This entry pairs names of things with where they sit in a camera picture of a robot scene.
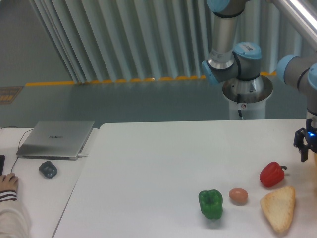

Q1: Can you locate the triangular toast slice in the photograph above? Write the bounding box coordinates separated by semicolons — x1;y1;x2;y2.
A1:
260;186;296;233

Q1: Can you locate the person's hand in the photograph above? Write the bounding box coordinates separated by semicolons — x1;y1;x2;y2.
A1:
0;173;18;192

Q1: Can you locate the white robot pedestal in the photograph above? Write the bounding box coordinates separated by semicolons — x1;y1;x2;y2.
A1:
222;75;273;120

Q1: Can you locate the white laptop plug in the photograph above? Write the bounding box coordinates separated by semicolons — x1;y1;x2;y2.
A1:
78;154;88;158

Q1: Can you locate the striped cream sleeve forearm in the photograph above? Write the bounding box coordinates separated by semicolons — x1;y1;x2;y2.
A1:
0;190;30;238

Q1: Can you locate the red bell pepper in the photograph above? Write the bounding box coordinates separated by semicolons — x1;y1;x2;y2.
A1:
259;162;288;188

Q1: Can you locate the silver closed laptop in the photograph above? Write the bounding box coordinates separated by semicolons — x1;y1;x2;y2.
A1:
16;121;94;160

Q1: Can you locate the yellow tray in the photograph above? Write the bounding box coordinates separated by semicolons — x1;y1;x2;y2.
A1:
313;153;317;170

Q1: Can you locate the thin black mouse cable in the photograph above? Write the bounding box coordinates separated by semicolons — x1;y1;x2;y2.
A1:
0;126;34;174

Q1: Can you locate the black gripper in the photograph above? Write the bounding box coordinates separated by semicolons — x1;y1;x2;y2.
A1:
293;119;317;162

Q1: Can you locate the green bell pepper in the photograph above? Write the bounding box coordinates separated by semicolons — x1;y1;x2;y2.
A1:
198;189;223;220

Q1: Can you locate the black phone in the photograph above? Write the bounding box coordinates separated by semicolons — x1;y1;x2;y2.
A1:
0;155;5;175

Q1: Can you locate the dark grey small case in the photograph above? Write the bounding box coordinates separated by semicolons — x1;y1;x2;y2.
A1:
39;161;58;179

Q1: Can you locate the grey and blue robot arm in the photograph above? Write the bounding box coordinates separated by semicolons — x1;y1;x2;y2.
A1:
202;0;317;161

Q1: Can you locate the brown egg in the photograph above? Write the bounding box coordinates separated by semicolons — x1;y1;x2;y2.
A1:
229;188;248;203

